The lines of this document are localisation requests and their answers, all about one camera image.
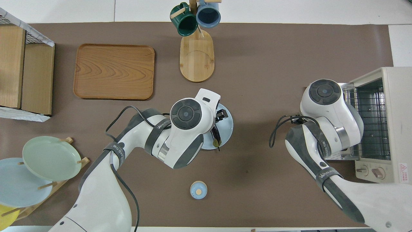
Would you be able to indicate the mint green plate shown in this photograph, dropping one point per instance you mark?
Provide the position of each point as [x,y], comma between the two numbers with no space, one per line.
[48,158]

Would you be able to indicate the cream toaster oven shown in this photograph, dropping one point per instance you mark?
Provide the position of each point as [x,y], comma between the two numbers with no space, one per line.
[399,122]

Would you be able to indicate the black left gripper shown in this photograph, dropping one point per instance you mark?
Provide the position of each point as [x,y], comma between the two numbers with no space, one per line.
[221,116]

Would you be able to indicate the large light blue plate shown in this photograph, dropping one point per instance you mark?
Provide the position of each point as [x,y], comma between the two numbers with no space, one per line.
[19,190]

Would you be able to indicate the dark green mug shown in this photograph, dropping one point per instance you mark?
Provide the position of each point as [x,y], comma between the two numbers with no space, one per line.
[185,22]

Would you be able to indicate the wooden serving tray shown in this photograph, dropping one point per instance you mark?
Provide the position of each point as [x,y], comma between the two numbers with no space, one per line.
[112,71]

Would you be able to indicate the small light blue plate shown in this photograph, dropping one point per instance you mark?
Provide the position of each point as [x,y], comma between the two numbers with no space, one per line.
[227,129]

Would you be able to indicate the wooden plate rack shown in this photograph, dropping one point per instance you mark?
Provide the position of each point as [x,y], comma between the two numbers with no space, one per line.
[69,175]

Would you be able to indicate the dark purple eggplant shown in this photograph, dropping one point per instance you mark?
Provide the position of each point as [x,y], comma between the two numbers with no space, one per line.
[217,140]

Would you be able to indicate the blue mug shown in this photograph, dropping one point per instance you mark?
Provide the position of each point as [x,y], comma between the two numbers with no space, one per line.
[208,14]

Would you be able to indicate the brown table mat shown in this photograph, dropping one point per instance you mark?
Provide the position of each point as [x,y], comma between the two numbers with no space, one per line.
[257,64]

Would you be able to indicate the blue service bell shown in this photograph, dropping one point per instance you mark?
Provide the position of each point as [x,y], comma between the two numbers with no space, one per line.
[198,190]

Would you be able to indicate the yellow plate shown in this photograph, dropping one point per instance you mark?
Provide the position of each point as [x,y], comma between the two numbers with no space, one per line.
[6,217]

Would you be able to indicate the metal oven rack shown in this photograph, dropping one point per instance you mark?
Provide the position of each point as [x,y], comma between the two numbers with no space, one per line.
[373,122]

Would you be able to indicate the wooden shelf box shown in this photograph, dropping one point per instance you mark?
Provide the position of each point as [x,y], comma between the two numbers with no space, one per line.
[22,114]

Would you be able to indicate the wooden two-step shelf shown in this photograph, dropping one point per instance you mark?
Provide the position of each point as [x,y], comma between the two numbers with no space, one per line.
[35,80]

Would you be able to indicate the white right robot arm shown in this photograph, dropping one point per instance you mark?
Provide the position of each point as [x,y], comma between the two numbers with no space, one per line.
[328,109]

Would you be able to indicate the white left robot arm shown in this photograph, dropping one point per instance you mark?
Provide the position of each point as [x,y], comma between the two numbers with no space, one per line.
[186,129]

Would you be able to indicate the wooden mug tree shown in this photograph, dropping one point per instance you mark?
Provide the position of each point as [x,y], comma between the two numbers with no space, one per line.
[197,61]

